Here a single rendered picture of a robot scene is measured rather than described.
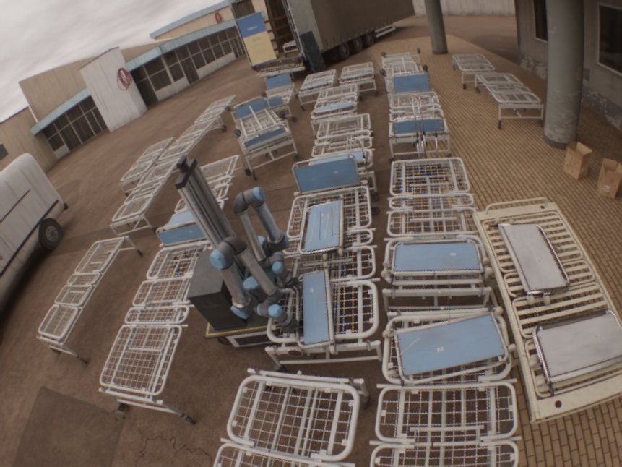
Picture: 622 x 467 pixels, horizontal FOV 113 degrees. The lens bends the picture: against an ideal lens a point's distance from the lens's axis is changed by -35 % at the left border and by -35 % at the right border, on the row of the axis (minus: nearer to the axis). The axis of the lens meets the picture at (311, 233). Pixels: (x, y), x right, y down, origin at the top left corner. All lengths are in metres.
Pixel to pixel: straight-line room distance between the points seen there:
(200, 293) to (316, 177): 1.89
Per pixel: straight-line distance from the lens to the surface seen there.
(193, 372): 3.39
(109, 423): 3.91
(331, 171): 3.60
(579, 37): 5.34
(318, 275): 2.71
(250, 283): 2.48
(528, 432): 2.71
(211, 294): 2.62
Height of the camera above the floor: 2.51
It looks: 39 degrees down
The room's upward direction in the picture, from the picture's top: 20 degrees counter-clockwise
